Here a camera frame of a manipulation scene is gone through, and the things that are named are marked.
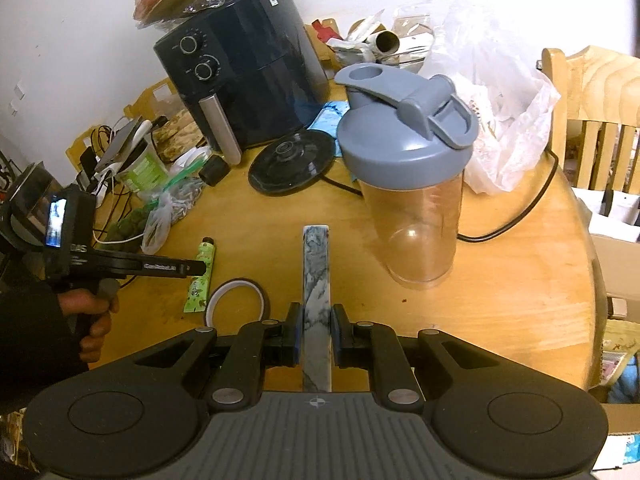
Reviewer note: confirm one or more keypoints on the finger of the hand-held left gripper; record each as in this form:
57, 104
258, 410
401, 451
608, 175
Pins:
160, 266

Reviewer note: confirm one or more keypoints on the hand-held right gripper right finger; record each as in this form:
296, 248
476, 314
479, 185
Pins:
336, 335

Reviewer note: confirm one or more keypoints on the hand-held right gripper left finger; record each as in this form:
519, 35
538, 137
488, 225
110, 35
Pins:
296, 335

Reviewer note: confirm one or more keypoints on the green tube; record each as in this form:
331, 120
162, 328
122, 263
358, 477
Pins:
200, 280

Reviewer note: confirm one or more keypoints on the grey marble pattern bar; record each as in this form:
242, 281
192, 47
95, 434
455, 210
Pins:
316, 280

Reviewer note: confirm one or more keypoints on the person's left forearm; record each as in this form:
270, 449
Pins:
27, 340

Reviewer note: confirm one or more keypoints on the person's left hand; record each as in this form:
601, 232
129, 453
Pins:
95, 320

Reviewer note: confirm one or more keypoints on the clear plastic bag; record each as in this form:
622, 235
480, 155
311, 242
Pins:
157, 222

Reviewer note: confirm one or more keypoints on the green broccoli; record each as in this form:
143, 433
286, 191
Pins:
127, 225

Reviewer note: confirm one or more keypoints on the clear bag of seeds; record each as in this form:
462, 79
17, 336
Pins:
182, 197

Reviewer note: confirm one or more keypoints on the tape roll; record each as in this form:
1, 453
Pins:
235, 285

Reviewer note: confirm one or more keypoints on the green label container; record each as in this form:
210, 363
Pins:
145, 170

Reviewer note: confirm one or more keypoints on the black cap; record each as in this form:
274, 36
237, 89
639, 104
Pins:
214, 170

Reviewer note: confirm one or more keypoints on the brown patterned packet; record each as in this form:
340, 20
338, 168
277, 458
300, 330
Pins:
175, 132

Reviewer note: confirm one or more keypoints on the wooden board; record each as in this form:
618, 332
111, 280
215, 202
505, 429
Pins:
150, 95

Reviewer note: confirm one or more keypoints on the black kettle base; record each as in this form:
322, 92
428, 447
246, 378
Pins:
292, 160

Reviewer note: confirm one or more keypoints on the clear shaker bottle grey lid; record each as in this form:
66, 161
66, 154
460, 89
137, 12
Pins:
410, 170

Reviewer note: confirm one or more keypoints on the dark blue air fryer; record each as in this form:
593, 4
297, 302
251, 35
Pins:
250, 80

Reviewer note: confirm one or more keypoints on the light blue packet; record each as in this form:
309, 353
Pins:
330, 116

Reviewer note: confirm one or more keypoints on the white plastic bag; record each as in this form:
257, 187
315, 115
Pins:
495, 105

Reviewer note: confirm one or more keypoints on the cardboard tube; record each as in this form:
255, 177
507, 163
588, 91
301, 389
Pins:
385, 42

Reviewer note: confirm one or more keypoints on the clear plastic container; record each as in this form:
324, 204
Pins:
415, 35

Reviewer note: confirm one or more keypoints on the wooden chair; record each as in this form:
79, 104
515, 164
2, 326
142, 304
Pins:
595, 115

